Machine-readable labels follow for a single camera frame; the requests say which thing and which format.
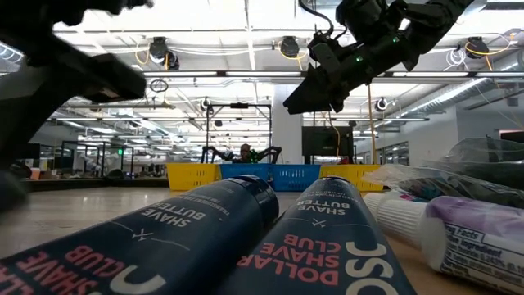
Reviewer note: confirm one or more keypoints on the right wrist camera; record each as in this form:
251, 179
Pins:
325, 53

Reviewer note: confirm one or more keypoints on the black background camera rig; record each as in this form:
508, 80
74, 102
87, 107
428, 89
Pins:
239, 106

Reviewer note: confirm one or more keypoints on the person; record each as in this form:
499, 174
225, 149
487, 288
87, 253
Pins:
245, 152

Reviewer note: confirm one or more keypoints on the white purple toothpaste tube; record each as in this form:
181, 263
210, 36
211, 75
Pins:
409, 196
471, 246

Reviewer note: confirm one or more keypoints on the white building column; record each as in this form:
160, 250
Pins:
286, 135

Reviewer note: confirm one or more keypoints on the clear plastic bag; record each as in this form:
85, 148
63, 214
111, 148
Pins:
450, 184

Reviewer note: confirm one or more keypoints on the black monitor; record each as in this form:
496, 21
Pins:
327, 141

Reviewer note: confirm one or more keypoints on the orange cup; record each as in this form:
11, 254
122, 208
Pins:
35, 174

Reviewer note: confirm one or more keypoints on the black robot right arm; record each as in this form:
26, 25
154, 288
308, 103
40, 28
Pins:
430, 16

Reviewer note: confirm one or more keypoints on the dark blue shave butter tube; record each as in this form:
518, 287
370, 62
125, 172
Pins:
163, 237
323, 246

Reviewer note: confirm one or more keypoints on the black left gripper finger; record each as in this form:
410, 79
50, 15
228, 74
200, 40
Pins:
24, 123

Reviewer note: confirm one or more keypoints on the black background robot arm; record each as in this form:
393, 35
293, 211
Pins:
274, 152
206, 152

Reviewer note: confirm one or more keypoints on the yellow plastic basket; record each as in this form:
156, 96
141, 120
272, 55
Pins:
352, 172
192, 176

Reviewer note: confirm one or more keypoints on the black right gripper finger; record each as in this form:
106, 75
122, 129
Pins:
315, 94

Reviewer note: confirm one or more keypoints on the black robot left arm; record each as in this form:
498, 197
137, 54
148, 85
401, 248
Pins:
82, 8

